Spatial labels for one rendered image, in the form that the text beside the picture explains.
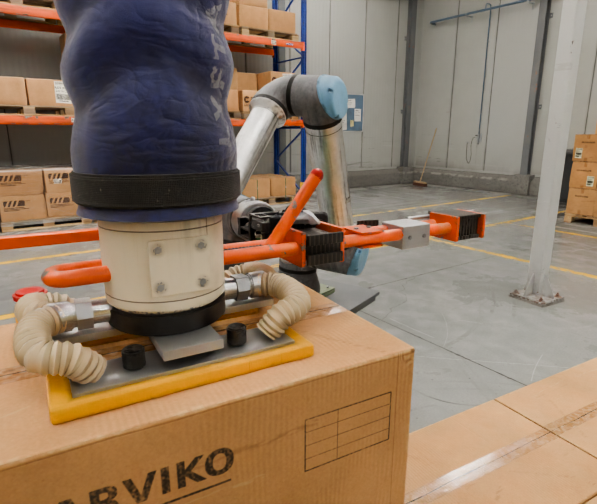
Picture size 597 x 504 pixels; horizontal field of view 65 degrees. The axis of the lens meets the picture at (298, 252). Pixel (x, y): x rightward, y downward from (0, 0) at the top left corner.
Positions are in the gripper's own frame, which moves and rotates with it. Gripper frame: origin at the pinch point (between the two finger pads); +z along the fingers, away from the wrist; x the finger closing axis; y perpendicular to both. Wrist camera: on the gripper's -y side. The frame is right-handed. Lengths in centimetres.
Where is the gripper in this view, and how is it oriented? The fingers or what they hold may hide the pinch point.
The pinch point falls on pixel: (319, 241)
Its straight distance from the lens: 81.3
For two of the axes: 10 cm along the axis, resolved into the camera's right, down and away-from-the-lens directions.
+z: 4.9, 2.2, -8.4
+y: -8.7, 1.3, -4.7
